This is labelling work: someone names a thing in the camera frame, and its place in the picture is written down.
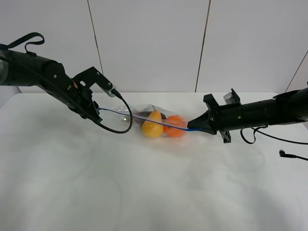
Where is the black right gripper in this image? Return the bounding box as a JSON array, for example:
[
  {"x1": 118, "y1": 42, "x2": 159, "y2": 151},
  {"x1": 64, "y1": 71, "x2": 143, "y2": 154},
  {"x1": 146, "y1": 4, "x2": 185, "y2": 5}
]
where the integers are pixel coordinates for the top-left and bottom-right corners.
[{"x1": 187, "y1": 103, "x2": 243, "y2": 135}]

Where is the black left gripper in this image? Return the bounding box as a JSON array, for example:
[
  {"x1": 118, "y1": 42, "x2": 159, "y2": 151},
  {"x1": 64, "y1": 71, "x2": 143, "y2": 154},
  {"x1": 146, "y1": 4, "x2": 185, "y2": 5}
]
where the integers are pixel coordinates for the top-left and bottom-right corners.
[{"x1": 61, "y1": 83, "x2": 103, "y2": 124}]

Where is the clear zip bag blue zipper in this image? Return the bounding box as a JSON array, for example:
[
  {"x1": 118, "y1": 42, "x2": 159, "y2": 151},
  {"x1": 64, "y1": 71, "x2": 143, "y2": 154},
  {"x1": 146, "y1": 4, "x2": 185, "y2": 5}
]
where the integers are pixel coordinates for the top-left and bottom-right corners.
[{"x1": 98, "y1": 103, "x2": 195, "y2": 139}]

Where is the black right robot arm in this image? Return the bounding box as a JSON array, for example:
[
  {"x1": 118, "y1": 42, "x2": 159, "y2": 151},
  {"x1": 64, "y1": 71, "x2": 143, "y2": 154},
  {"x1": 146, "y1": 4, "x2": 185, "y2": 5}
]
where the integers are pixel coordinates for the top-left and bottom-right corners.
[{"x1": 187, "y1": 88, "x2": 308, "y2": 135}]

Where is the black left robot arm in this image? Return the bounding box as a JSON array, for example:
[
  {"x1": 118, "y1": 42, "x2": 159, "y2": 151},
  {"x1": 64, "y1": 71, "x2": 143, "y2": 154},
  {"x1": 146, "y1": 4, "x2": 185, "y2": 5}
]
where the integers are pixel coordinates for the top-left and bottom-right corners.
[{"x1": 0, "y1": 45, "x2": 102, "y2": 123}]

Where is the orange fruit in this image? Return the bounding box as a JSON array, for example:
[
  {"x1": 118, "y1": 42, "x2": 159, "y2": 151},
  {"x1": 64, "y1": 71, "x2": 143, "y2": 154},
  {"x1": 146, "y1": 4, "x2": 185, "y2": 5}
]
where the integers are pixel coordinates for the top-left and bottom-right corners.
[{"x1": 164, "y1": 115, "x2": 187, "y2": 138}]

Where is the dark purple fruit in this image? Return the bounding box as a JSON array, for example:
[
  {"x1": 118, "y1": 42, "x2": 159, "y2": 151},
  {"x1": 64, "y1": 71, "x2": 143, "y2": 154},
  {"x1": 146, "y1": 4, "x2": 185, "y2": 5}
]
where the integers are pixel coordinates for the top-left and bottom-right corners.
[{"x1": 133, "y1": 108, "x2": 167, "y2": 125}]

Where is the yellow pear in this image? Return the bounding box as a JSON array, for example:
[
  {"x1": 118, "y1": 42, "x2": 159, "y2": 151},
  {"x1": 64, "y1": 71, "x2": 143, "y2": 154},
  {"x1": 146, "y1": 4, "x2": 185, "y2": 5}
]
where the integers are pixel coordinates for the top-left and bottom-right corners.
[{"x1": 141, "y1": 106, "x2": 164, "y2": 138}]

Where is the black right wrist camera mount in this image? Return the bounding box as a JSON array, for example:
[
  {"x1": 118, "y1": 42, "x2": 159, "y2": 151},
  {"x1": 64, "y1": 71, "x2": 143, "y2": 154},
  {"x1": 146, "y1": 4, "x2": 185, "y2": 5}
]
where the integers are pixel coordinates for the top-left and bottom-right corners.
[{"x1": 203, "y1": 88, "x2": 242, "y2": 144}]

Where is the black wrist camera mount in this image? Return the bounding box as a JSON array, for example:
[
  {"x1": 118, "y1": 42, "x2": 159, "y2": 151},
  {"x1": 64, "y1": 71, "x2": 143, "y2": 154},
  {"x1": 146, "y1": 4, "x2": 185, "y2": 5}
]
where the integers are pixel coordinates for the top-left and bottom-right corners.
[
  {"x1": 72, "y1": 67, "x2": 118, "y2": 98},
  {"x1": 203, "y1": 88, "x2": 242, "y2": 144}
]

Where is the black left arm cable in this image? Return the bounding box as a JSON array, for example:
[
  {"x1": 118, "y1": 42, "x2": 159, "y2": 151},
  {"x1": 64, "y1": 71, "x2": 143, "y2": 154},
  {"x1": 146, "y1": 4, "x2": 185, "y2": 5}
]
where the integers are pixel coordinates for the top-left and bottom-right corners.
[{"x1": 0, "y1": 32, "x2": 133, "y2": 134}]

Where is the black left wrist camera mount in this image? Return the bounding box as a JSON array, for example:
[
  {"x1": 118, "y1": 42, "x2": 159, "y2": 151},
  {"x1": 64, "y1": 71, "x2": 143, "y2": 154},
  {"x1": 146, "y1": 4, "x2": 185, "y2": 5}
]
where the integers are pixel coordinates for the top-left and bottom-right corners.
[{"x1": 72, "y1": 67, "x2": 118, "y2": 98}]

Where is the loose black cable with plug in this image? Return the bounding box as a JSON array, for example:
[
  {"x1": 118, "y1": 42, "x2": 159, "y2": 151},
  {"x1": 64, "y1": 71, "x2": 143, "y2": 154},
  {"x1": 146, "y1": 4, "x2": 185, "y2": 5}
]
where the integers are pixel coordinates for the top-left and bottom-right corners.
[{"x1": 279, "y1": 149, "x2": 308, "y2": 161}]

